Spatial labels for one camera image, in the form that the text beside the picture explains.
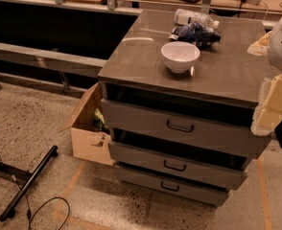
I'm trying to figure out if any black floor cable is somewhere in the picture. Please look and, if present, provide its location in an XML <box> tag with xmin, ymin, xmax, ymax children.
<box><xmin>0</xmin><ymin>141</ymin><xmax>71</xmax><ymax>230</ymax></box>

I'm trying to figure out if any black stand leg bar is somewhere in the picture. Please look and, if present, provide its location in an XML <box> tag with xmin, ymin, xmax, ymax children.
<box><xmin>0</xmin><ymin>146</ymin><xmax>58</xmax><ymax>222</ymax></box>

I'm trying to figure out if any white bowl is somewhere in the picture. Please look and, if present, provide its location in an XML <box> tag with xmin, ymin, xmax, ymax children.
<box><xmin>161</xmin><ymin>41</ymin><xmax>200</xmax><ymax>73</ymax></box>

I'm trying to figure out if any grey bottom drawer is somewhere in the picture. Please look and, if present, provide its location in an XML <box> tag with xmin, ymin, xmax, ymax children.
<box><xmin>115</xmin><ymin>165</ymin><xmax>228</xmax><ymax>207</ymax></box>

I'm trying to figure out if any blue crumpled chip bag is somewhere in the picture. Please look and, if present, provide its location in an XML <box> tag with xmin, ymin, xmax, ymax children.
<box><xmin>169</xmin><ymin>22</ymin><xmax>221</xmax><ymax>48</ymax></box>

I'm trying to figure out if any grey metal railing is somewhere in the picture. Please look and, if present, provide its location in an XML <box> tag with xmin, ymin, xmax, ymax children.
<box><xmin>0</xmin><ymin>43</ymin><xmax>106</xmax><ymax>78</ymax></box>

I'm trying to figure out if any green snack bag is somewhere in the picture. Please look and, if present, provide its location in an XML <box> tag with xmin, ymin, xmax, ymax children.
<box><xmin>93</xmin><ymin>108</ymin><xmax>109</xmax><ymax>132</ymax></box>

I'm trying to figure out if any grey drawer cabinet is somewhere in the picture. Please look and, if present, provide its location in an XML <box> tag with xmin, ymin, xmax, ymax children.
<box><xmin>98</xmin><ymin>11</ymin><xmax>278</xmax><ymax>193</ymax></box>

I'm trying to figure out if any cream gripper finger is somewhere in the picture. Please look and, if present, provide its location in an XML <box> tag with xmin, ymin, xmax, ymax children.
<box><xmin>250</xmin><ymin>74</ymin><xmax>282</xmax><ymax>136</ymax></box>
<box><xmin>247</xmin><ymin>32</ymin><xmax>271</xmax><ymax>57</ymax></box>

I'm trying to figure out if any grey middle drawer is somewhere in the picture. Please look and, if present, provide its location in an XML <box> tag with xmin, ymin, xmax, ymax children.
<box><xmin>108</xmin><ymin>141</ymin><xmax>247</xmax><ymax>190</ymax></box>

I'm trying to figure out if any cardboard box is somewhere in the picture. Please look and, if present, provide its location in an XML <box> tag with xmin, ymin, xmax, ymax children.
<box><xmin>59</xmin><ymin>83</ymin><xmax>113</xmax><ymax>166</ymax></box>

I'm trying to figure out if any clear plastic bottle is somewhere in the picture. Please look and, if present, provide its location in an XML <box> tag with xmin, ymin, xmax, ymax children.
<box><xmin>174</xmin><ymin>9</ymin><xmax>220</xmax><ymax>29</ymax></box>

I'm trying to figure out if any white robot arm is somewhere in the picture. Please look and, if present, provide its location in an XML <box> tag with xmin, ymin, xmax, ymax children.
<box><xmin>247</xmin><ymin>17</ymin><xmax>282</xmax><ymax>136</ymax></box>

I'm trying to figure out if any grey top drawer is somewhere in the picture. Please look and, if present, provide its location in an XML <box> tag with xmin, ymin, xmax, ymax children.
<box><xmin>101</xmin><ymin>99</ymin><xmax>271</xmax><ymax>157</ymax></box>

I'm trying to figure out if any grey drawer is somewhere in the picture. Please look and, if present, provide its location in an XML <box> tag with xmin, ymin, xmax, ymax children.
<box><xmin>101</xmin><ymin>99</ymin><xmax>271</xmax><ymax>157</ymax></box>
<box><xmin>108</xmin><ymin>141</ymin><xmax>247</xmax><ymax>190</ymax></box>
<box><xmin>115</xmin><ymin>165</ymin><xmax>228</xmax><ymax>207</ymax></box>

